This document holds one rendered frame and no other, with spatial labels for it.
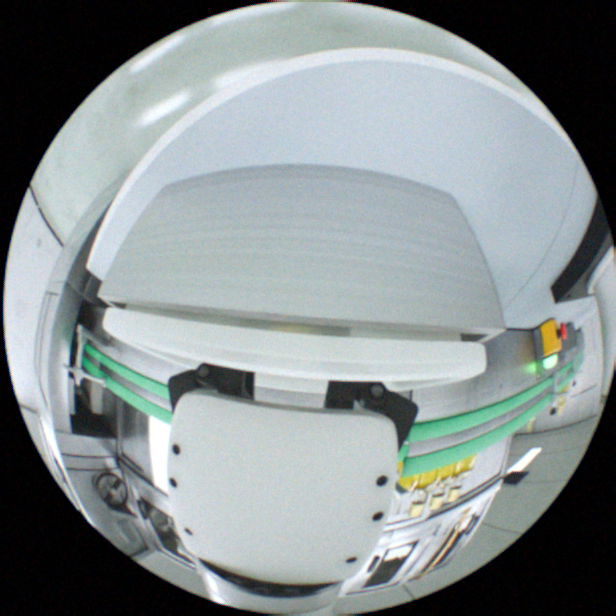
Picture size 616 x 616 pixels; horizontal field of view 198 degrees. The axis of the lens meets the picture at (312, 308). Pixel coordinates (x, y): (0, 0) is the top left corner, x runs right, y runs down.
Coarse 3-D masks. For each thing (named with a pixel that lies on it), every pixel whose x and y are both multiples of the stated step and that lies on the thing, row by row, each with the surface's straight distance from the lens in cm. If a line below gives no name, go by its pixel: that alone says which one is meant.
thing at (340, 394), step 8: (328, 384) 12; (336, 384) 9; (344, 384) 9; (352, 384) 9; (328, 392) 9; (336, 392) 9; (344, 392) 9; (352, 392) 9; (328, 400) 9; (336, 400) 9; (344, 400) 9; (352, 400) 9; (328, 408) 9; (336, 408) 9; (344, 408) 9; (352, 408) 9
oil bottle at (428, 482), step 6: (420, 474) 47; (426, 474) 46; (432, 474) 47; (438, 474) 48; (420, 480) 47; (426, 480) 47; (432, 480) 48; (438, 480) 49; (420, 486) 47; (426, 486) 48; (432, 486) 49; (420, 492) 48; (426, 492) 49
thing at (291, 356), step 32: (128, 320) 8; (160, 320) 6; (192, 320) 7; (224, 320) 6; (256, 320) 6; (160, 352) 14; (192, 352) 5; (224, 352) 5; (256, 352) 5; (288, 352) 4; (320, 352) 4; (352, 352) 5; (384, 352) 5; (416, 352) 5; (448, 352) 6; (480, 352) 7; (256, 384) 27; (288, 384) 26; (320, 384) 26; (416, 384) 12
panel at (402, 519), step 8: (152, 464) 78; (152, 472) 80; (160, 488) 82; (408, 504) 70; (400, 512) 71; (408, 512) 72; (424, 512) 76; (392, 520) 72; (400, 520) 74; (408, 520) 75; (416, 520) 77; (392, 528) 74
